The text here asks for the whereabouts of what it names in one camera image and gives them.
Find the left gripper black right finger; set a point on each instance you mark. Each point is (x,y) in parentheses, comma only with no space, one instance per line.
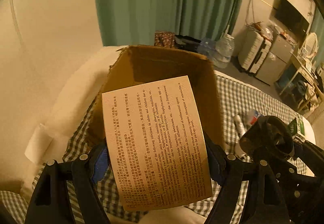
(227,183)

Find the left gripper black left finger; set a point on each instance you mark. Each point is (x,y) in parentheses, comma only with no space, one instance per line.
(50,202)

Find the white printed paper leaflet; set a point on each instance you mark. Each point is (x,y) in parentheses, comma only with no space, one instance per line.
(156,145)

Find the white blue printed tube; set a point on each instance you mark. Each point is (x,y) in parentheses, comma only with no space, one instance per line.
(241,131)

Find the green white carton box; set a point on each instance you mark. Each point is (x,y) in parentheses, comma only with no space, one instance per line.
(296,127)

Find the white desk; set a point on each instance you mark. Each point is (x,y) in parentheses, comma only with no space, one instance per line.
(299,87)

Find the white pillow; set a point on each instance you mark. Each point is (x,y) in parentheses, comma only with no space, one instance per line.
(23,108)

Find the silver mini fridge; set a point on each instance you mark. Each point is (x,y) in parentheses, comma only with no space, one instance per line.
(278,56)

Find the white vanity mirror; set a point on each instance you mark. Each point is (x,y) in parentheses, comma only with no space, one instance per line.
(310,47)

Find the white hard-shell suitcase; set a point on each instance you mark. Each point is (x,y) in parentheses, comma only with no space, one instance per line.
(254,51)

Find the large clear water jug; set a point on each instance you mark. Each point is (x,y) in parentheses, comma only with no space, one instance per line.
(224,49)

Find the pack of water bottles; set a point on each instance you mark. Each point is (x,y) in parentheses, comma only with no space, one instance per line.
(207,47)

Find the patterned brown bag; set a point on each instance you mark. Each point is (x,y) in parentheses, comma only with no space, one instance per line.
(164,39)

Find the black wall television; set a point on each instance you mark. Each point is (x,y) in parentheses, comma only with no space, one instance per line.
(292,19)

